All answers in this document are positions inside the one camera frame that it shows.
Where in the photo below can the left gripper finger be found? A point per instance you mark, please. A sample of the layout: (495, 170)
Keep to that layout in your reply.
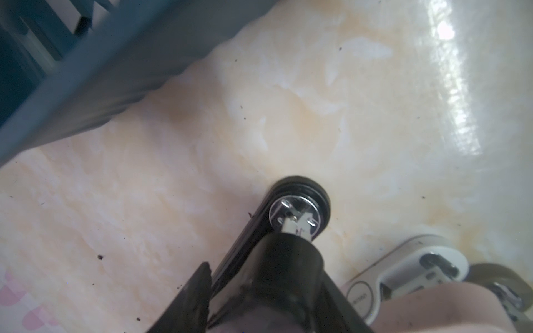
(189, 311)

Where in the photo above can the pink white stapler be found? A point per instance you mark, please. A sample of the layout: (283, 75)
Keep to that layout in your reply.
(427, 285)

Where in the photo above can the teal plastic tray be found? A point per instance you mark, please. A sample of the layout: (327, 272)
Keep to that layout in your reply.
(136, 49)

